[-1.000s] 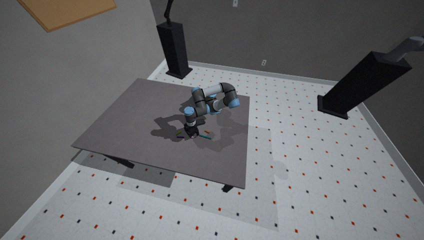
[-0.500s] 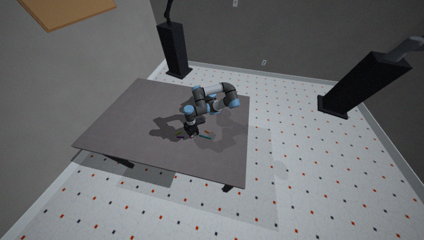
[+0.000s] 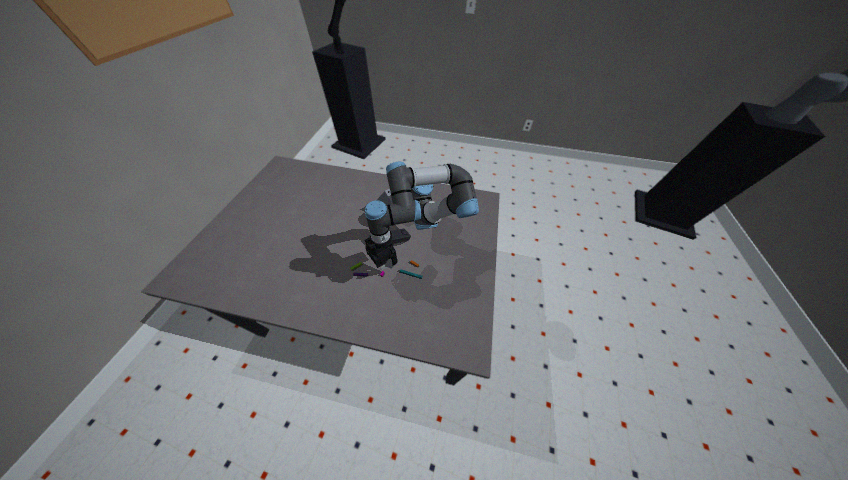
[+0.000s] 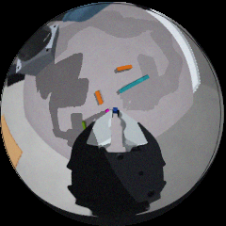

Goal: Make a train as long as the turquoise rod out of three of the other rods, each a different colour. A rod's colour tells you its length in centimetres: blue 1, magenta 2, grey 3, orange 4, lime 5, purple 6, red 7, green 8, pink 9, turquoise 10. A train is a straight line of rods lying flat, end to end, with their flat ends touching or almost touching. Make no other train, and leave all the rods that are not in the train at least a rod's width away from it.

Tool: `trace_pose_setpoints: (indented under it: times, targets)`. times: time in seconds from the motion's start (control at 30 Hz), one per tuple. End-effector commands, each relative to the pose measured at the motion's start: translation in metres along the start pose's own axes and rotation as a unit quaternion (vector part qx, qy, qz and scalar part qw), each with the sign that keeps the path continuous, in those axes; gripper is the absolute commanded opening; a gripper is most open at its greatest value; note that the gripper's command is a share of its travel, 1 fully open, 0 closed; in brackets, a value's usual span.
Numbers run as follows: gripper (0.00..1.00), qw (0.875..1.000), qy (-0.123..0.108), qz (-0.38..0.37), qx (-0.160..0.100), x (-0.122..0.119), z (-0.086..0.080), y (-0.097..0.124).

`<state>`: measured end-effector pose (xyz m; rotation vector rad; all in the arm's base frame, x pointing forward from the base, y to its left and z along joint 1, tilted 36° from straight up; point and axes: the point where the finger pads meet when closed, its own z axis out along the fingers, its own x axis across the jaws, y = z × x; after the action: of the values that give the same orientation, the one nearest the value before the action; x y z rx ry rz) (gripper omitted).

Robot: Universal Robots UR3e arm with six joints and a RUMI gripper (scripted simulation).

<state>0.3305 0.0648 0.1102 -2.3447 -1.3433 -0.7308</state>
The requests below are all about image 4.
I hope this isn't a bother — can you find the orange rod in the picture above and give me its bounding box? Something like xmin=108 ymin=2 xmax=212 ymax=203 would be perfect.
xmin=117 ymin=65 xmax=132 ymax=71
xmin=95 ymin=90 xmax=103 ymax=105

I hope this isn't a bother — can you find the turquoise rod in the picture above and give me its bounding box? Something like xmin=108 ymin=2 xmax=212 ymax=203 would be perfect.
xmin=119 ymin=75 xmax=150 ymax=93

